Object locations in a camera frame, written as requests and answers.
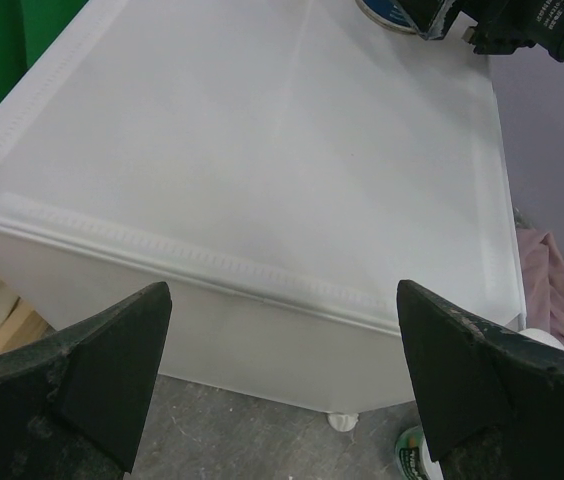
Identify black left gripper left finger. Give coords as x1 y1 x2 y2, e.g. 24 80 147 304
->
0 282 172 479

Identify blue labelled open-top can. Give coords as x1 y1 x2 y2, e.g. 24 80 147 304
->
355 0 416 35

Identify green labelled can white lid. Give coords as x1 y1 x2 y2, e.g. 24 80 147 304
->
394 425 444 480

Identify yellow labelled can white lid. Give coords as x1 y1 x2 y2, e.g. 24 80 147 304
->
519 328 564 351

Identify white plastic cube cabinet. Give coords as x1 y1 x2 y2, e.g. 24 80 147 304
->
0 1 526 416

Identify wooden clothes rack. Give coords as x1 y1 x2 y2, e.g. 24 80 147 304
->
0 299 50 354

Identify mauve pink cloth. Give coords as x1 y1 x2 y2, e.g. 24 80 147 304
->
516 228 564 346

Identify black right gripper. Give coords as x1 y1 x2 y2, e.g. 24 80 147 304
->
395 0 564 63

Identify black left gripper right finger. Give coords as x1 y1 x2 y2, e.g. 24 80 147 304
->
396 280 564 479

